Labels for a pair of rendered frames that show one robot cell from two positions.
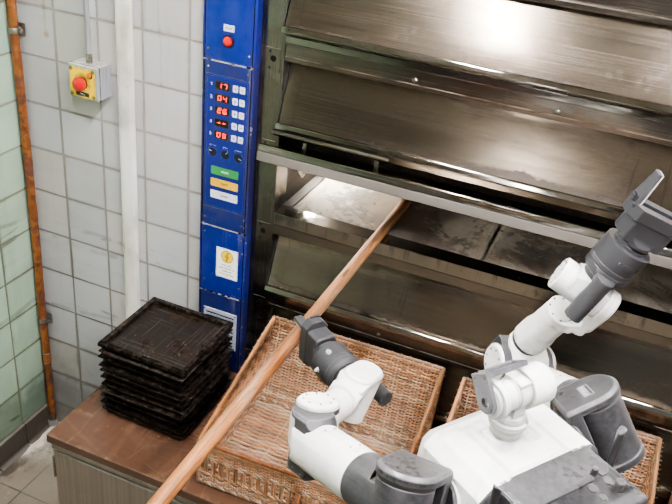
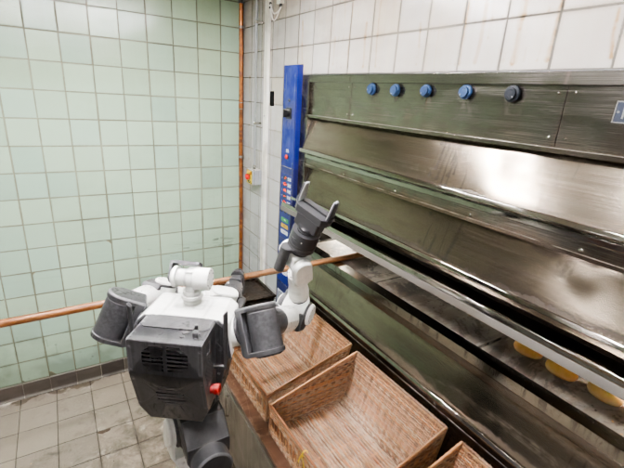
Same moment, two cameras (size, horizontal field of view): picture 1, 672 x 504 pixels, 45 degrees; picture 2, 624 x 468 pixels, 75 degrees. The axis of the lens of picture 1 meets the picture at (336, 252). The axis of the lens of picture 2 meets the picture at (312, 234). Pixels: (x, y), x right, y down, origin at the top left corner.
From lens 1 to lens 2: 132 cm
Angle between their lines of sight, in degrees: 36
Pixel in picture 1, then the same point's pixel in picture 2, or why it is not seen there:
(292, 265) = not seen: hidden behind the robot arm
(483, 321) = (369, 318)
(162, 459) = not seen: hidden behind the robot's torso
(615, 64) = (416, 161)
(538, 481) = (167, 319)
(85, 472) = not seen: hidden behind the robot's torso
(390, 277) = (338, 285)
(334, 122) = (317, 196)
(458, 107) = (361, 189)
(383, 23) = (332, 145)
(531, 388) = (192, 275)
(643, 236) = (303, 221)
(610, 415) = (253, 318)
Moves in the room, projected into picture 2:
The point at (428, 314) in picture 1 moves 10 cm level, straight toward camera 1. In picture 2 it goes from (347, 309) to (333, 315)
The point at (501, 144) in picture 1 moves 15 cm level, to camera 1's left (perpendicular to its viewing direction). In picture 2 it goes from (373, 210) to (345, 202)
